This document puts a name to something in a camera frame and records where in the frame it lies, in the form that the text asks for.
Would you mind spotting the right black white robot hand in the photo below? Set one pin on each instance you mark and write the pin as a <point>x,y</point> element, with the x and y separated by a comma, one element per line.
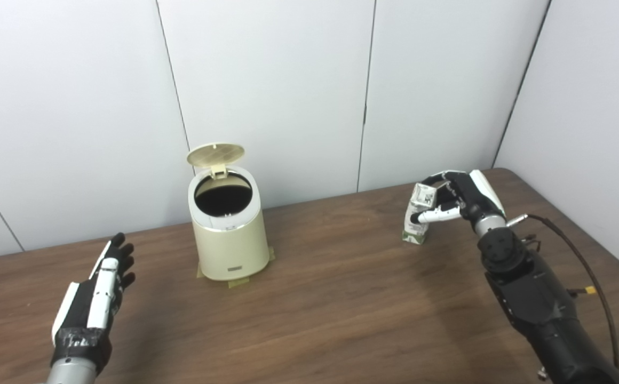
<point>472,200</point>

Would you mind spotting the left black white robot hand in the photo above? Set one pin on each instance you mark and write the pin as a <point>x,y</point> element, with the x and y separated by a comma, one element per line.
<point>82,341</point>

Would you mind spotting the white green milk carton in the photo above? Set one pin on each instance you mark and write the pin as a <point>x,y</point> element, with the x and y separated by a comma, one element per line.
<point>415,229</point>

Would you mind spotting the cream-colored round bin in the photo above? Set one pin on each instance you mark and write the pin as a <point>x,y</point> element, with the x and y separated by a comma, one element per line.
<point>229,248</point>

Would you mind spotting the cream round bin lid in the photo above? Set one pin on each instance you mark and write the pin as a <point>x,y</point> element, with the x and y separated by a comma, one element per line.
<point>215,154</point>

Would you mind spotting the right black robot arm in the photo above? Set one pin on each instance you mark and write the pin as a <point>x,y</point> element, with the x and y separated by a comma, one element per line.
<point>539,304</point>

